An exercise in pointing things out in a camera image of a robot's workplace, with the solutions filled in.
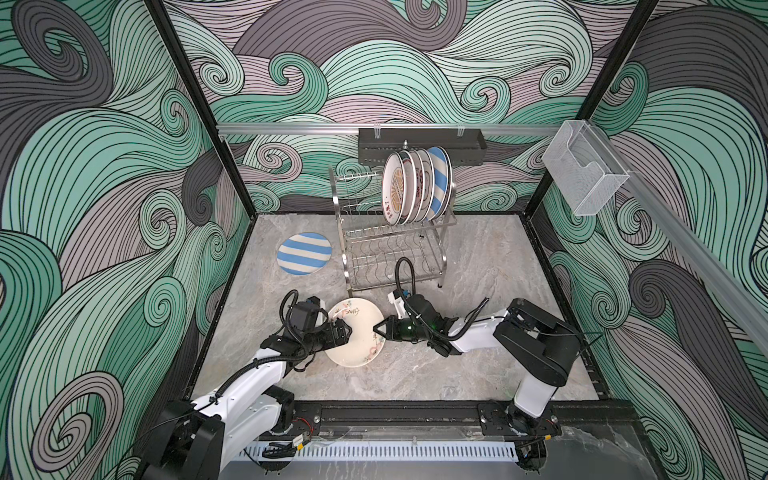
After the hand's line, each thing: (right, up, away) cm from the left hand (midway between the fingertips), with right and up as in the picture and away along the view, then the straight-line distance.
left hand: (341, 331), depth 85 cm
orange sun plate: (+15, +42, -2) cm, 45 cm away
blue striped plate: (-17, +21, +23) cm, 36 cm away
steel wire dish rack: (+8, +25, +18) cm, 32 cm away
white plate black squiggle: (+7, -3, -1) cm, 8 cm away
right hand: (+9, +1, -1) cm, 9 cm away
